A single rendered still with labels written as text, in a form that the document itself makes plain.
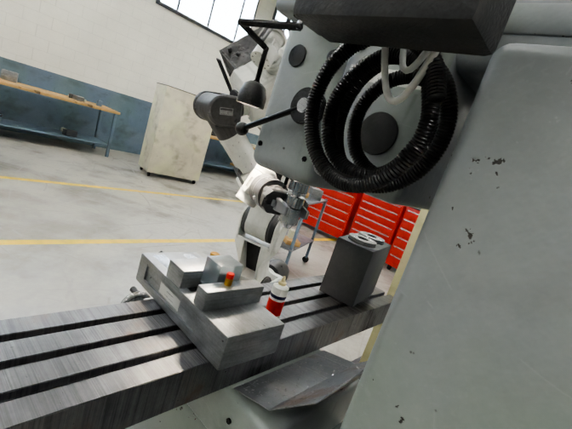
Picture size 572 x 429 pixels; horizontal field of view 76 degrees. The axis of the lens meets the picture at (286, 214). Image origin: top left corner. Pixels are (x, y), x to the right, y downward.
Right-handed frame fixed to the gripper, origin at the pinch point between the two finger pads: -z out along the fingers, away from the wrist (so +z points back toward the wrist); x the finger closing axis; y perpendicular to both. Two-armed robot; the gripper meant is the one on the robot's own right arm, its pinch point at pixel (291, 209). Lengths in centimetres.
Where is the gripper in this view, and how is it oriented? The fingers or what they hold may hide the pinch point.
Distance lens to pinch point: 86.3
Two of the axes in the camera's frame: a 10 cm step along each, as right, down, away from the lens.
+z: -4.2, -3.3, 8.5
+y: -3.1, 9.3, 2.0
